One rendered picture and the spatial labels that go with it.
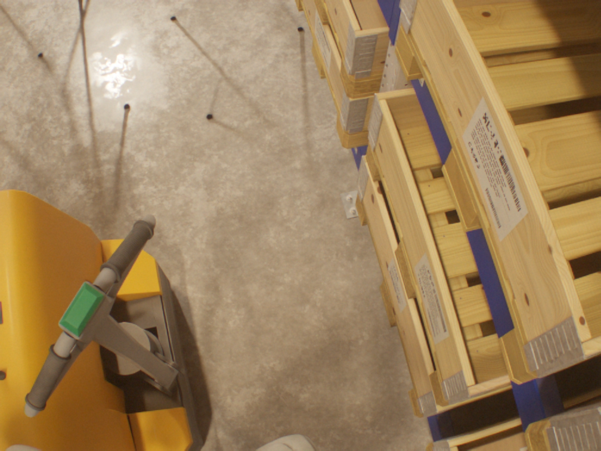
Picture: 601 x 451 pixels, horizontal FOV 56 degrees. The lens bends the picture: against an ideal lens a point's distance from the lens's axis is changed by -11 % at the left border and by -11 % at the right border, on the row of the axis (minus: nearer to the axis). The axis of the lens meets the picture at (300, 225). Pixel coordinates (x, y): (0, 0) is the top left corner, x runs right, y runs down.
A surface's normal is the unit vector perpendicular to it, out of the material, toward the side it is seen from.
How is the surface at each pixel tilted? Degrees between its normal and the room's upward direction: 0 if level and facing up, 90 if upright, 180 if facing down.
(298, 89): 0
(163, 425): 22
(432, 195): 0
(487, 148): 90
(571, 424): 90
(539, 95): 0
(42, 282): 68
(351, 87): 90
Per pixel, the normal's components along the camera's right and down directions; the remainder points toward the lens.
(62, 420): 0.91, -0.33
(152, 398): 0.01, -0.37
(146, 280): 0.37, -0.42
